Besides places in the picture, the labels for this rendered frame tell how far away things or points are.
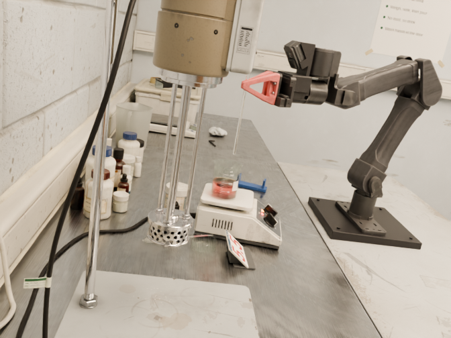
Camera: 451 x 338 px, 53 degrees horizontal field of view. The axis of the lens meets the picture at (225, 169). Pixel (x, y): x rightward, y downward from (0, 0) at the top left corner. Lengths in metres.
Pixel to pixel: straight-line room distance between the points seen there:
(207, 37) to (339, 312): 0.55
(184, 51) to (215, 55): 0.04
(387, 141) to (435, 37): 1.61
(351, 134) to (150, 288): 2.03
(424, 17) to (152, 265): 2.19
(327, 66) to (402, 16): 1.67
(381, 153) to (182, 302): 0.67
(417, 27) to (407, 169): 0.81
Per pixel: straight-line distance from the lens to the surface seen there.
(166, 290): 0.81
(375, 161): 1.21
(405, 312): 0.95
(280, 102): 0.97
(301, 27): 2.51
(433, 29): 2.76
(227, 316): 0.77
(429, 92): 1.24
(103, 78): 0.63
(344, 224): 1.21
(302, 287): 0.92
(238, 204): 1.00
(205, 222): 1.01
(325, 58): 1.03
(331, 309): 0.88
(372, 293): 0.97
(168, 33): 0.58
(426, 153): 2.89
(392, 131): 1.22
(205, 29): 0.57
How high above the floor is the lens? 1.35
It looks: 17 degrees down
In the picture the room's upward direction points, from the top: 9 degrees clockwise
